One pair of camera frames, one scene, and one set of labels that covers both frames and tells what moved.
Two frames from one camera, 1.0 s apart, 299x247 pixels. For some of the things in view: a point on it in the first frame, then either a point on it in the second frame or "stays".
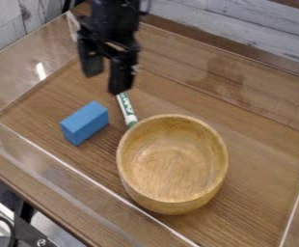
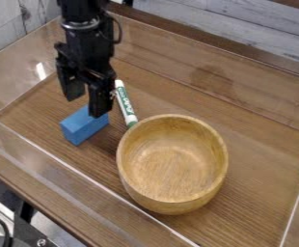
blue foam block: (86, 122) stays
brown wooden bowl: (171, 161) stays
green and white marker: (129, 111) stays
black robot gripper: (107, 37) -> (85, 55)
